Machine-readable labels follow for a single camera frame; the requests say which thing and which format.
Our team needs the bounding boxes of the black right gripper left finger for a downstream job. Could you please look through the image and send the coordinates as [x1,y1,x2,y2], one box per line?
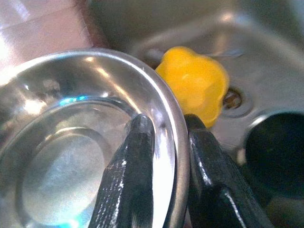
[87,113,156,228]

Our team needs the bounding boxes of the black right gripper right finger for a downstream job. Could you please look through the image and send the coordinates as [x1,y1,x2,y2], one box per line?
[184,114,274,228]

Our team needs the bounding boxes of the stainless steel sink basin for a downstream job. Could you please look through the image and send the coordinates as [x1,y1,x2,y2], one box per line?
[87,0,304,228]

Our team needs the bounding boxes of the stainless steel bowl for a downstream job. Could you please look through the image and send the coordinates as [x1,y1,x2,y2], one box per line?
[0,48,190,228]

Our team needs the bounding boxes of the yellow plastic bowl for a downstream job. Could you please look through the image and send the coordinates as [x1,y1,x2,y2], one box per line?
[155,46,230,129]

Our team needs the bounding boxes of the teal blue mug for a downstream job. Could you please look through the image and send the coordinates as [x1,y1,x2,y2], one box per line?
[242,111,304,207]

